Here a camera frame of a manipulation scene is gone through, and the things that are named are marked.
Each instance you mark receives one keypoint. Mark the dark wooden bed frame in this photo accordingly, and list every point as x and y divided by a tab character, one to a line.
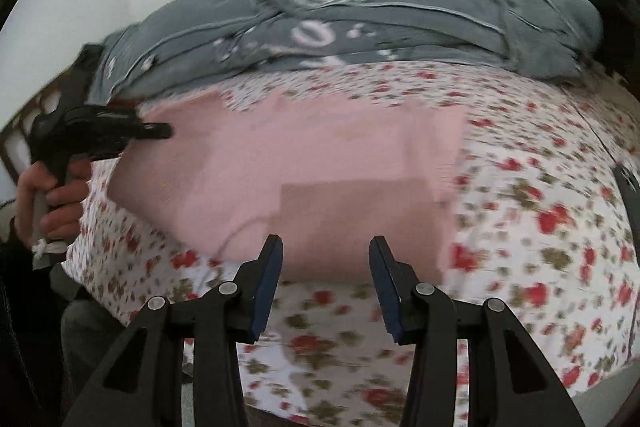
71	87

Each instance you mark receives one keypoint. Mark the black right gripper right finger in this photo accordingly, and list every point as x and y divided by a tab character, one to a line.
511	381

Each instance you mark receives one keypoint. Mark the black clothing on bedpost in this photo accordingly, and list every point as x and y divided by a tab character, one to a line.
618	50

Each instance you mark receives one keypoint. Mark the floral bed sheet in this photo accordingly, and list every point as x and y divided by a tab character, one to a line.
540	223

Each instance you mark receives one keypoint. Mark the red pillow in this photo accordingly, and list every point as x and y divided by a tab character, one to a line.
122	103

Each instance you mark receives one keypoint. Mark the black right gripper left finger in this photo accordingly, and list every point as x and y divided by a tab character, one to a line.
138	383

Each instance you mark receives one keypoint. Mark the pink knit sweater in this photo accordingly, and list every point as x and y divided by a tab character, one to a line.
326	174

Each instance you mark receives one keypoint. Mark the person's left hand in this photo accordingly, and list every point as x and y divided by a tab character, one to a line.
48	208

